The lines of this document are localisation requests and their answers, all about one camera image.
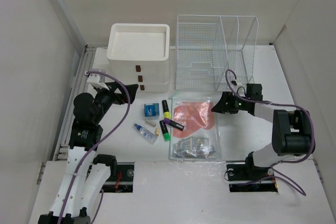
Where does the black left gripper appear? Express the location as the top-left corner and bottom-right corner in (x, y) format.
(92, 81), (138, 124)

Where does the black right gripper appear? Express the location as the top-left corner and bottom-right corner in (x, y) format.
(211, 91), (249, 114)

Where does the white top drawer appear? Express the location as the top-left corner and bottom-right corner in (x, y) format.
(109, 60), (169, 77)

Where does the clear mesh document pouch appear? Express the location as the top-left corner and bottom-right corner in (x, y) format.
(169, 92), (222, 161)

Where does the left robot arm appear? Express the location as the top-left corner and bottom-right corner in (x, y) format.
(38, 82), (139, 223)

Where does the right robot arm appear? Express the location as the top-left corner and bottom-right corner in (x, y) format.
(212, 83), (315, 182)

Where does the blue round jar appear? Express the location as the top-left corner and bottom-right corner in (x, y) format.
(144, 103), (160, 118)

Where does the white drawer organizer body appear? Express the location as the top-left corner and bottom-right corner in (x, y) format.
(107, 23), (170, 92)

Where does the grey eraser stick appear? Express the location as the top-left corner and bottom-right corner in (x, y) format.
(145, 119), (156, 127)

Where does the yellow highlighter marker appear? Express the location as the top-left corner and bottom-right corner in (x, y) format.
(162, 100), (171, 119)

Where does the purple highlighter marker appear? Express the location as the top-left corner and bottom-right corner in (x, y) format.
(163, 118), (184, 131)

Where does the clear spray bottle blue cap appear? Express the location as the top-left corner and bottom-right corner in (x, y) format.
(134, 124), (157, 144)

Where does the green highlighter marker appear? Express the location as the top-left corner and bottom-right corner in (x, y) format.
(160, 120), (171, 142)

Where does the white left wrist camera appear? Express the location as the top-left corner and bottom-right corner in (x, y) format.
(84, 71), (109, 90)

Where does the white wire mesh file rack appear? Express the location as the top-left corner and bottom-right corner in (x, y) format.
(175, 15), (259, 92)

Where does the aluminium rail frame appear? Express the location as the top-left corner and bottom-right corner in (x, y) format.
(51, 45), (96, 161)

